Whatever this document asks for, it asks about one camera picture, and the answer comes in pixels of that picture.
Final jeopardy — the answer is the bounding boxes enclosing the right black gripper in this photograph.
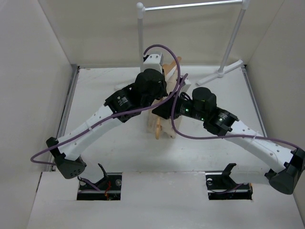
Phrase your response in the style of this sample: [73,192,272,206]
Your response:
[152,91,207,122]

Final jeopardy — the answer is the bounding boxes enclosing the beige trousers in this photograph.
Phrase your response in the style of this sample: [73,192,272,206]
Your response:
[147,67,178,139]

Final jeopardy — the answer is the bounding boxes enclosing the wooden clothes hanger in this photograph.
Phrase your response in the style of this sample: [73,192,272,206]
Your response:
[153,56,183,140]

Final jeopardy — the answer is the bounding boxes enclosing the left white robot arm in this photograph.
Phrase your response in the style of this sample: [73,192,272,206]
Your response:
[46,68,167,179]

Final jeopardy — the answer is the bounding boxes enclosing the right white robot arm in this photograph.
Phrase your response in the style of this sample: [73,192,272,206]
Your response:
[152,87,305,195]

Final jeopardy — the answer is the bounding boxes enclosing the white clothes rack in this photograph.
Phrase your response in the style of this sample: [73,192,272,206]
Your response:
[136,0,250,86]

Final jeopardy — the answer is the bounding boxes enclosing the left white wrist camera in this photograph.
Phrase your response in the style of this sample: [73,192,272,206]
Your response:
[141,52,163,73]

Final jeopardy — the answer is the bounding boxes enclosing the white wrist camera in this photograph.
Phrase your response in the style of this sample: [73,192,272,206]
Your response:
[180,76,192,92]
[141,52,163,73]

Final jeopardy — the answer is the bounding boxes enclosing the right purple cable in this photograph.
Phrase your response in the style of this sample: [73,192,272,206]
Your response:
[170,73,305,193]

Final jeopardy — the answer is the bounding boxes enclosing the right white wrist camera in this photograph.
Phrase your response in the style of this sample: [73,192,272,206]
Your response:
[180,76,192,92]

